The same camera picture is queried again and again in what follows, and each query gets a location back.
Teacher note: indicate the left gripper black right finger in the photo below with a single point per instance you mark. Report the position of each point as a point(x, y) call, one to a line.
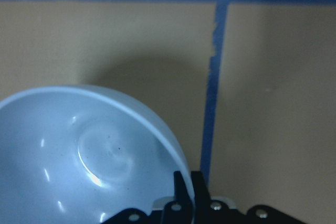
point(208, 210)

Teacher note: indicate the blue bowl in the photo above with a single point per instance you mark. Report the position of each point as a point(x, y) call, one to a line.
point(81, 154)

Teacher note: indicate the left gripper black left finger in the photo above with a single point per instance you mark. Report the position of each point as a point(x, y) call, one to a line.
point(180, 208)

